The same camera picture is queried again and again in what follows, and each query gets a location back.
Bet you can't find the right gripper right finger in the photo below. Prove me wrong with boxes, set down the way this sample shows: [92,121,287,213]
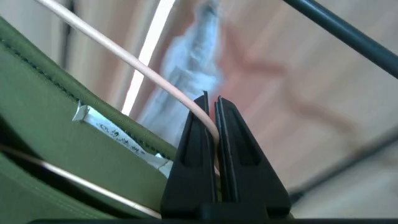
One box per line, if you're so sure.
[214,95,292,219]

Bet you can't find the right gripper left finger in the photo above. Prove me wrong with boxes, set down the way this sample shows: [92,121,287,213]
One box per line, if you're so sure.
[160,90,218,219]

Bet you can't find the pale grey shorts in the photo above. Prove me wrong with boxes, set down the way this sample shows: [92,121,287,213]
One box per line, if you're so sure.
[136,0,225,147]

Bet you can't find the green garment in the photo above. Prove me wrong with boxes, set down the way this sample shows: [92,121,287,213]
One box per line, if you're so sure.
[0,15,178,224]

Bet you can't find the black clothes rack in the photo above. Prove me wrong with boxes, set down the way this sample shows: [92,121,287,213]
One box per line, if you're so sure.
[62,0,398,203]

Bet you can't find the beige curtain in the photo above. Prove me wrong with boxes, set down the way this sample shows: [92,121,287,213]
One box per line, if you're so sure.
[0,0,398,218]

